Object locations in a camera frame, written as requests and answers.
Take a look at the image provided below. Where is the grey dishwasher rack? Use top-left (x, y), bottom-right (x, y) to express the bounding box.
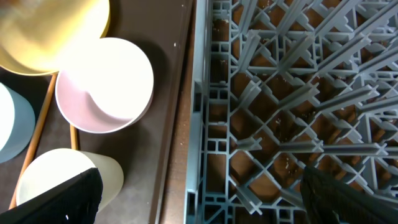
top-left (183, 0), bottom-right (397, 223)

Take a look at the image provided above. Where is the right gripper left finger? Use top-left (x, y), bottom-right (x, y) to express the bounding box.
top-left (1, 168), bottom-right (103, 224)

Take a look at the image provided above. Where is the yellow plate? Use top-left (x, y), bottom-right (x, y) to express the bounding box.
top-left (1, 0), bottom-right (111, 76)

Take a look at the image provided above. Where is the cream white cup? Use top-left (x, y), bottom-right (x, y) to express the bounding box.
top-left (16, 148), bottom-right (124, 210)

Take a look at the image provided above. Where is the brown serving tray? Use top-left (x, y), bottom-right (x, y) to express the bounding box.
top-left (1, 0), bottom-right (195, 223)

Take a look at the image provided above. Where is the light blue bowl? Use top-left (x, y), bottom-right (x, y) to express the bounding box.
top-left (1, 83), bottom-right (35, 163)

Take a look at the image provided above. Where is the pink bowl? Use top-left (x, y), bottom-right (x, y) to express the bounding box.
top-left (55, 37), bottom-right (154, 134)

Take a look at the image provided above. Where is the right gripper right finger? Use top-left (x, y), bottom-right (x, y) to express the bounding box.
top-left (300, 166), bottom-right (397, 224)

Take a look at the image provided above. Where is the wooden chopstick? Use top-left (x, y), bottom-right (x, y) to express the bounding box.
top-left (9, 72), bottom-right (58, 210)
top-left (70, 124), bottom-right (78, 150)

